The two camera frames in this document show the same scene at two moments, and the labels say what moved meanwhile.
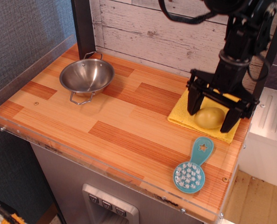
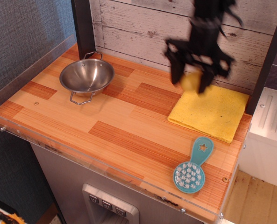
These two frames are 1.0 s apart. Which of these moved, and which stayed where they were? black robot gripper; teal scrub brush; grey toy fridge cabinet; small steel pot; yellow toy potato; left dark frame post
Moved: yellow toy potato; black robot gripper
Stayed: small steel pot; grey toy fridge cabinet; left dark frame post; teal scrub brush
